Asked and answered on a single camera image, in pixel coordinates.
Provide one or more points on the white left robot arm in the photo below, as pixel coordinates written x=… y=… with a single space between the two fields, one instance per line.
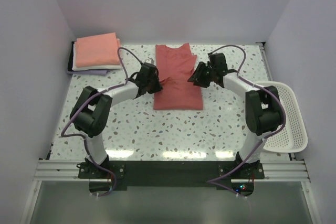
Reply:
x=91 y=112

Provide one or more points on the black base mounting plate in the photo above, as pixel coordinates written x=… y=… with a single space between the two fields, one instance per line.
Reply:
x=120 y=175

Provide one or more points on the white perforated plastic basket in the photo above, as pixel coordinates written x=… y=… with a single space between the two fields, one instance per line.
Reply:
x=293 y=138

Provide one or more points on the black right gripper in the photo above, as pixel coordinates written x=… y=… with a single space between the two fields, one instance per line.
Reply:
x=197 y=78

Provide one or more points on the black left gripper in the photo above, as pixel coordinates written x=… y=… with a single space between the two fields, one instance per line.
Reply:
x=158 y=87

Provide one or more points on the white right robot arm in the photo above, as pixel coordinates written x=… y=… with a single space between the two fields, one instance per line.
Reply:
x=264 y=113

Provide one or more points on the red t-shirt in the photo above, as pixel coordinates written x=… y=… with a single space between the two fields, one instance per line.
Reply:
x=175 y=66

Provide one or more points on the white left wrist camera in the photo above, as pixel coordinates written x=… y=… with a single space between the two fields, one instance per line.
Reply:
x=149 y=60

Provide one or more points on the folded black t-shirt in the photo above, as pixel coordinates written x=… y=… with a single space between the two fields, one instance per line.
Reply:
x=70 y=61

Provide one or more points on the folded lavender t-shirt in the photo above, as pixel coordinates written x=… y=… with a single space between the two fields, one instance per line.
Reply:
x=98 y=72

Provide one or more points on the folded salmon pink t-shirt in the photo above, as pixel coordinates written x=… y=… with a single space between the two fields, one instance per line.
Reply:
x=97 y=50

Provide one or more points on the aluminium right side rail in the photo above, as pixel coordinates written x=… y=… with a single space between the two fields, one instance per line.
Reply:
x=261 y=46

